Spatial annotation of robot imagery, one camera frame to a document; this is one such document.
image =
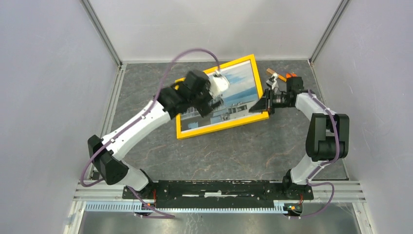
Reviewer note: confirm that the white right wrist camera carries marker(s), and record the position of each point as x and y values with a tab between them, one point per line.
272	82

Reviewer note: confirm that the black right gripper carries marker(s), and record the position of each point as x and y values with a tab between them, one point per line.
261	105

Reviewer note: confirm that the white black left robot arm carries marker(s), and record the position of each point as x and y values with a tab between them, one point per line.
107	153

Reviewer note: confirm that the blue slotted cable duct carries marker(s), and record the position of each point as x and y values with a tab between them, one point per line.
137	207

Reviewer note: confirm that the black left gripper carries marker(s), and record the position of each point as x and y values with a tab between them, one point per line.
206	107

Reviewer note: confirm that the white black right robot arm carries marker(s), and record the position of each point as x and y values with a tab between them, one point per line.
328	134

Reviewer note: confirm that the yellow picture frame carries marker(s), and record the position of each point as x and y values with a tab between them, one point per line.
245	90

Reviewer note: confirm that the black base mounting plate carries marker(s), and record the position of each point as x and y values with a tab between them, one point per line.
216	194

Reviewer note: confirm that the small wooden block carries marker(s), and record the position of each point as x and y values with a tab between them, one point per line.
271	72

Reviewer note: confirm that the yellow handled screwdriver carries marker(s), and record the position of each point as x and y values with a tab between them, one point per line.
281	77

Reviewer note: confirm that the orange curved plastic piece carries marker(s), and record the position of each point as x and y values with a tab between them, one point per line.
290	75

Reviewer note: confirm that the aluminium rail frame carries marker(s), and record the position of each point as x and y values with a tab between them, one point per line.
90	176

